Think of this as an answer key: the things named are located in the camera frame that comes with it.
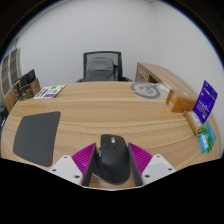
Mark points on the black crate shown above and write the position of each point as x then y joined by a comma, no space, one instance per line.
28,77

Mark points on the black computer mouse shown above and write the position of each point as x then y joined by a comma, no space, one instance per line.
112,160

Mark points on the small brown cardboard box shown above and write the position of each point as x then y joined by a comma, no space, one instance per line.
17,91

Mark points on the black office chair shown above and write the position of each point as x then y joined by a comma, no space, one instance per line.
2,116

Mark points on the purple card package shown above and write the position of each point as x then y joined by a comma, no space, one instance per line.
205,101

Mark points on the orange cardboard box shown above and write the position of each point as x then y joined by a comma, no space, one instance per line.
180,100

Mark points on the wooden side desk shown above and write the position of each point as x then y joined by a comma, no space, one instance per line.
163,75

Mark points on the grey mesh office chair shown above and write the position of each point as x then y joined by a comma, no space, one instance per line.
101,68

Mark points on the dark grey mouse pad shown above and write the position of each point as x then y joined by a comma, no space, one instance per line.
36,137

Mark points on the blue packet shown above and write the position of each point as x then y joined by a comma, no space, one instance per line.
203,143

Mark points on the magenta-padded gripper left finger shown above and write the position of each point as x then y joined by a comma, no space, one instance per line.
77,163

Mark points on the green packet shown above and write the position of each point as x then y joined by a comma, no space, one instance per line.
210,135

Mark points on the small tan box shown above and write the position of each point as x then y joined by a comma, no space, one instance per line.
193,122

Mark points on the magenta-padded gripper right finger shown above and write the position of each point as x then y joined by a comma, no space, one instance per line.
146,164

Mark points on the wooden shelf unit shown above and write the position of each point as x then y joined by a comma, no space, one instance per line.
9,71

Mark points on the white green printed sheet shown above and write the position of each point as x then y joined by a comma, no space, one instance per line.
50,91

